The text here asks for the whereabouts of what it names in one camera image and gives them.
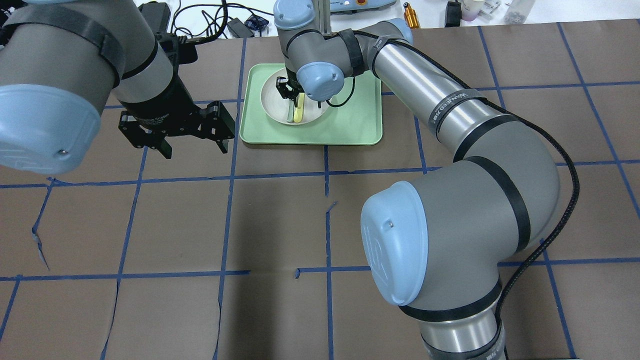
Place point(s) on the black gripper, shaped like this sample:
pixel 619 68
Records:
pixel 161 106
pixel 288 90

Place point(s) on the light green tray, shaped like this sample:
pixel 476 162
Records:
pixel 354 116

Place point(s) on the yellow plastic fork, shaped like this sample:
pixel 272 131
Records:
pixel 299 112

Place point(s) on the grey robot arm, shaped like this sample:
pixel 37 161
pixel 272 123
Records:
pixel 447 247
pixel 60 62

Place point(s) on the aluminium frame post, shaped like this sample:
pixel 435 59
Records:
pixel 323 12

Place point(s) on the black power adapter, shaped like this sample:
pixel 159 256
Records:
pixel 238 29

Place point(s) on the pale green spoon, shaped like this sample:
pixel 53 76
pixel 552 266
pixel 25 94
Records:
pixel 289 119

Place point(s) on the white round plate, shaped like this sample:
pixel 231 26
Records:
pixel 276 107

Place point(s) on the gold metal cylinder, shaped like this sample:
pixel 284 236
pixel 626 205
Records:
pixel 410 16

